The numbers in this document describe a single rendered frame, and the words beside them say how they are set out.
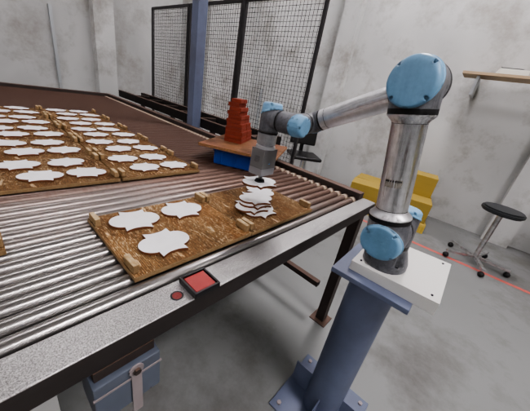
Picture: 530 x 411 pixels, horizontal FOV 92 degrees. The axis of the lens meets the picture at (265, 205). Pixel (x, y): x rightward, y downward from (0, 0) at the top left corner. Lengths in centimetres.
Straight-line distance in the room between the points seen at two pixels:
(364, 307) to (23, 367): 93
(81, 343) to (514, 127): 483
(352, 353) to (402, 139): 86
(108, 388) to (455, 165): 473
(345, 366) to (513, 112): 417
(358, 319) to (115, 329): 82
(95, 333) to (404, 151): 80
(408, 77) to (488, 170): 418
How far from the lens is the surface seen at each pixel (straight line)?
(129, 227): 91
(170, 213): 99
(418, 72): 73
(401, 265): 101
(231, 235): 90
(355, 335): 117
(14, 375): 65
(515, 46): 493
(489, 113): 483
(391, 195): 77
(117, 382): 71
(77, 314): 70
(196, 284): 71
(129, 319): 67
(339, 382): 138
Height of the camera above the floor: 141
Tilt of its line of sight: 24 degrees down
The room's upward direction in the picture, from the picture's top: 11 degrees clockwise
